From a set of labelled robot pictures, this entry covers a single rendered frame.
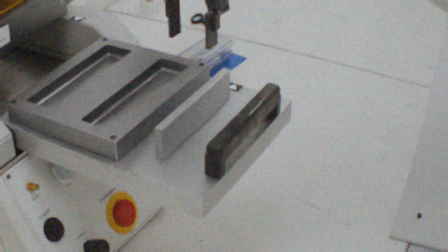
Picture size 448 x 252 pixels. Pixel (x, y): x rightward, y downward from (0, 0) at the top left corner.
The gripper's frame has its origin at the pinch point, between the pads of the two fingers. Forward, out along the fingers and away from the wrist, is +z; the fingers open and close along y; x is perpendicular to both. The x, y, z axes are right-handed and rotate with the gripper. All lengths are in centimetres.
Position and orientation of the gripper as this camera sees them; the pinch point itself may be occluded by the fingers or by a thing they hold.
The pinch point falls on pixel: (192, 27)
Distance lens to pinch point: 137.0
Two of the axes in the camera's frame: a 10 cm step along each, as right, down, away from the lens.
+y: 7.9, 2.8, -5.5
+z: 0.4, 8.6, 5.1
